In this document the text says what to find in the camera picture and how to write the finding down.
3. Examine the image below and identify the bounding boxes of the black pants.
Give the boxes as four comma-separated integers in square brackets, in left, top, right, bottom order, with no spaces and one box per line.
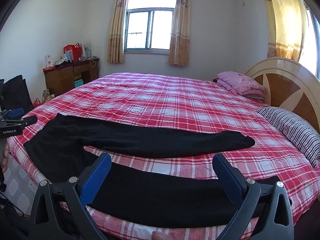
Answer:
[23,112,281,229]

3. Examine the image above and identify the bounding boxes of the person's left hand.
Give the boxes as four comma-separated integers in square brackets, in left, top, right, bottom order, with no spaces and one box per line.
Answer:
[1,144,10,173]

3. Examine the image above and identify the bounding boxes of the black chair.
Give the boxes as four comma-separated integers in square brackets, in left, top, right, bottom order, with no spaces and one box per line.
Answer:
[1,75,33,114]

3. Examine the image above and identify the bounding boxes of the wooden desk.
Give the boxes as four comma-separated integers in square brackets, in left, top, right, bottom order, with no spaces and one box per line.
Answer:
[43,57,100,96]

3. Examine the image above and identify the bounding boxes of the white bottle on desk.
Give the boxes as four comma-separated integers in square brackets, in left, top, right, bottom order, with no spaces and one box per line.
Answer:
[46,54,54,68]

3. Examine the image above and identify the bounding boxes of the striped pillow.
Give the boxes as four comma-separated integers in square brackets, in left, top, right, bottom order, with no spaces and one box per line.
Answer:
[257,106,319,167]

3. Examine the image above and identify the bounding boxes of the red gift bag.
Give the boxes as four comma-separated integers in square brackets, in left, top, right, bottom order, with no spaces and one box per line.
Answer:
[63,43,82,62]

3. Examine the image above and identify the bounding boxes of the red plaid bed sheet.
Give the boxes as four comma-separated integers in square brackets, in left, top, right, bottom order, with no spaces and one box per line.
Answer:
[7,73,319,239]

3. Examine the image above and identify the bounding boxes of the left beige curtain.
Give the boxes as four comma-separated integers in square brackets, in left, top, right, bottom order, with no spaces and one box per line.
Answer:
[107,0,129,63]

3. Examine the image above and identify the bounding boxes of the beige curtain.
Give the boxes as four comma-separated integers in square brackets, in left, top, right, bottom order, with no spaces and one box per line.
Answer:
[107,0,129,63]
[168,0,191,67]

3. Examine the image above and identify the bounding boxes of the pink folded blanket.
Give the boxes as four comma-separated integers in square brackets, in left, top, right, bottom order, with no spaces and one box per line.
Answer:
[217,71,266,101]

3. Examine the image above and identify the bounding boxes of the round wooden headboard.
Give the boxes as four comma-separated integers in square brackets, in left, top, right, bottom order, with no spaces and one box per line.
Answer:
[246,57,320,131]

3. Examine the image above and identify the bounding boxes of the side window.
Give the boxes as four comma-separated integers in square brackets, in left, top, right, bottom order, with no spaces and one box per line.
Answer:
[299,4,319,79]

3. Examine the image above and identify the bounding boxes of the right beige curtain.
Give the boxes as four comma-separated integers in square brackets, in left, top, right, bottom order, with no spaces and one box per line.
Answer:
[168,0,191,67]

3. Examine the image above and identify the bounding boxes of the yellow side curtain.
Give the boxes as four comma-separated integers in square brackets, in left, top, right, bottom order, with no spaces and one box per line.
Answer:
[265,0,308,62]

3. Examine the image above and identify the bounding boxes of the window with blue frame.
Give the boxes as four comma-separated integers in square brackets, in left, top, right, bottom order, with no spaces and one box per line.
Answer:
[124,0,176,55]

